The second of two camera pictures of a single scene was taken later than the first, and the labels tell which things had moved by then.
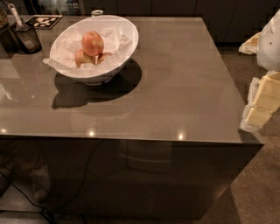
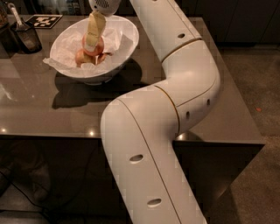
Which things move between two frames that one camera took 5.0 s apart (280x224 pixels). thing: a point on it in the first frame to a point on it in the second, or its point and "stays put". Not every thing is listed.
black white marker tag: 44,21 stays put
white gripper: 270,44 to 105,6
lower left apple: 81,58 stays put
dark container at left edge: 9,38 stays put
